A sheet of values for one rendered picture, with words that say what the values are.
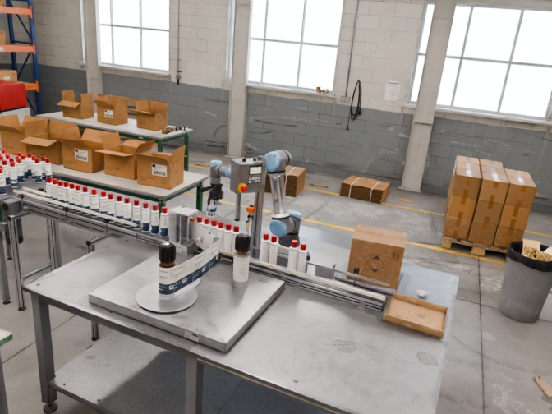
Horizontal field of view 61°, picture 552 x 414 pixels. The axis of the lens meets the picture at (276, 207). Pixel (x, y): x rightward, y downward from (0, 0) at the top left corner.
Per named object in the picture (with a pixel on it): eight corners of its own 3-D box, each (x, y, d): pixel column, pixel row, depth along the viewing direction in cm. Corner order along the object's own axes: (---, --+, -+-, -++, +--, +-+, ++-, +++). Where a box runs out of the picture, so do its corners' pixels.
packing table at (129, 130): (39, 166, 722) (34, 115, 695) (78, 156, 793) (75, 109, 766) (161, 193, 652) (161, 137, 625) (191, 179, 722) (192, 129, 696)
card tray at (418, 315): (382, 319, 246) (384, 313, 245) (392, 297, 269) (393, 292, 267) (442, 338, 235) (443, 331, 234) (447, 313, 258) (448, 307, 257)
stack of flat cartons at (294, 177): (254, 190, 700) (255, 169, 689) (265, 181, 748) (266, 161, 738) (296, 197, 684) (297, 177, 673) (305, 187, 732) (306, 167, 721)
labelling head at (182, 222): (167, 250, 290) (168, 211, 282) (180, 242, 302) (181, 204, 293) (186, 255, 285) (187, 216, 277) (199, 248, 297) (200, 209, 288)
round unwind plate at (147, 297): (122, 301, 233) (122, 300, 232) (161, 277, 259) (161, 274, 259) (173, 320, 222) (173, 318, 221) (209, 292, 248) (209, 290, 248)
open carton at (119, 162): (91, 177, 446) (89, 138, 434) (126, 164, 494) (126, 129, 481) (131, 185, 433) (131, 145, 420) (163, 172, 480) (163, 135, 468)
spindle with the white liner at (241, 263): (228, 285, 257) (232, 235, 247) (236, 278, 265) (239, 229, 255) (243, 289, 254) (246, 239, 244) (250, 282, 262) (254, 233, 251)
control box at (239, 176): (229, 190, 283) (231, 158, 277) (254, 187, 292) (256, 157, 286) (236, 195, 275) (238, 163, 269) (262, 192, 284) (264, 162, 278)
